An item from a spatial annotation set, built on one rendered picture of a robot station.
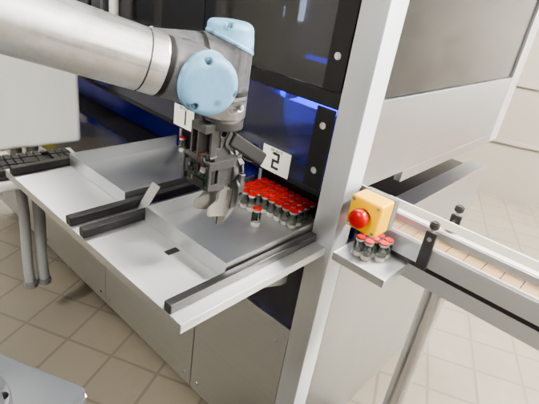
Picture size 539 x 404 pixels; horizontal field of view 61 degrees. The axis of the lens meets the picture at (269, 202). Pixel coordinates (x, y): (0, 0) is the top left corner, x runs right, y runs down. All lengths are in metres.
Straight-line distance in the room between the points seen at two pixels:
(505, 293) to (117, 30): 0.82
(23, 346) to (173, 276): 1.25
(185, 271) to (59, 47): 0.50
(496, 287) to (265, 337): 0.61
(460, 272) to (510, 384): 1.35
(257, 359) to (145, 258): 0.56
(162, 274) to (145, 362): 1.08
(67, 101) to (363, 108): 1.03
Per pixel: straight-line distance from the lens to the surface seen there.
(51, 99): 1.62
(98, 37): 0.54
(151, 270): 0.89
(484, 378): 2.29
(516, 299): 1.01
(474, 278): 1.02
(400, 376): 1.27
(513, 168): 4.25
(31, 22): 0.53
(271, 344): 1.29
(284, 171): 1.05
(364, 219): 0.92
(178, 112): 1.31
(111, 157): 1.36
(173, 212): 1.08
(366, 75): 0.90
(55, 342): 2.06
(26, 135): 1.63
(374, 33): 0.89
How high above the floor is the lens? 1.41
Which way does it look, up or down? 27 degrees down
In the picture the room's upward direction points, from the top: 9 degrees clockwise
